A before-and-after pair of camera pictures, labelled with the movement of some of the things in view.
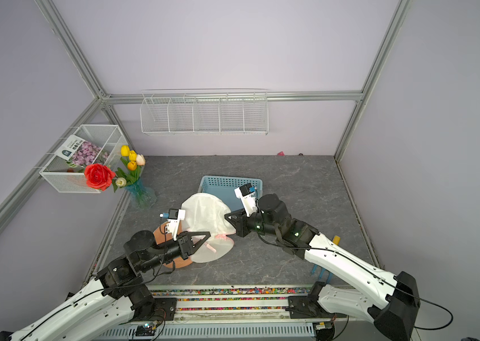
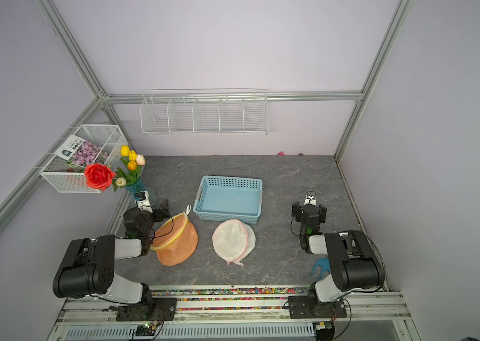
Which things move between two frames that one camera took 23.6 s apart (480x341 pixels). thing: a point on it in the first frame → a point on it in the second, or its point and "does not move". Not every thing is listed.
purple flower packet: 81,153 does not move
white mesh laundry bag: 205,212 → 233,241
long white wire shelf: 205,112 does not move
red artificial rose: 99,176 does not move
